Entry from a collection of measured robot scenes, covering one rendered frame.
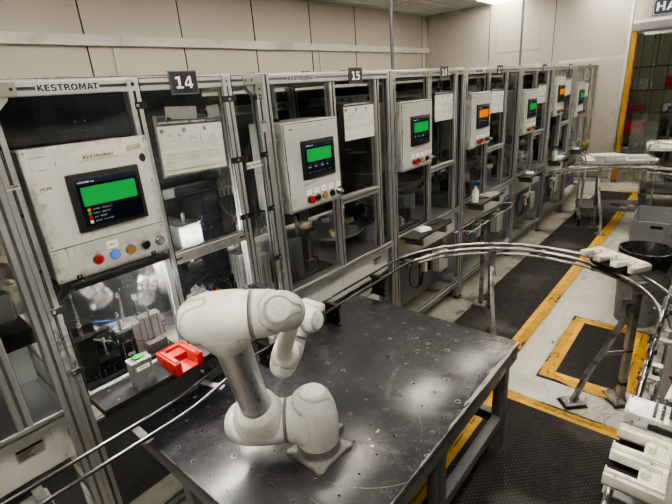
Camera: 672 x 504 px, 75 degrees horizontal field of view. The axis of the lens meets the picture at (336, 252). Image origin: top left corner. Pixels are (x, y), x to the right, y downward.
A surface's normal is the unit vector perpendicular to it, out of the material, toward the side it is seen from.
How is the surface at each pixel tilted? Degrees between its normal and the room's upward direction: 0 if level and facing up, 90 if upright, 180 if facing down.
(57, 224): 90
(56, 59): 90
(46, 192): 90
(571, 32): 90
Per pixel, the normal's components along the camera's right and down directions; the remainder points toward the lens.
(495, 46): -0.65, 0.30
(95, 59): 0.76, 0.17
